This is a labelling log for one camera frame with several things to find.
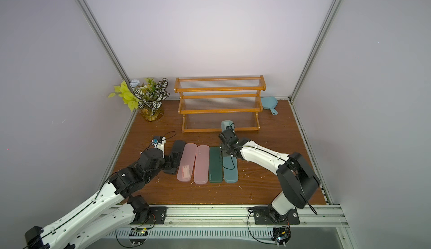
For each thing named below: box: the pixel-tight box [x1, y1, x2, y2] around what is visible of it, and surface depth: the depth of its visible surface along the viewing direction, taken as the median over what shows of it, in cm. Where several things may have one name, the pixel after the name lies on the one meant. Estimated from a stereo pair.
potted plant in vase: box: [107, 77, 171, 122], surface depth 92 cm
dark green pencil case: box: [208, 146, 224, 183], surface depth 87 cm
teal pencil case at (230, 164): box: [222, 155, 239, 184], surface depth 85 cm
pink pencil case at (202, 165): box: [193, 144, 210, 185], surface depth 89 cm
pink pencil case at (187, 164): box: [176, 143, 198, 183], surface depth 89 cm
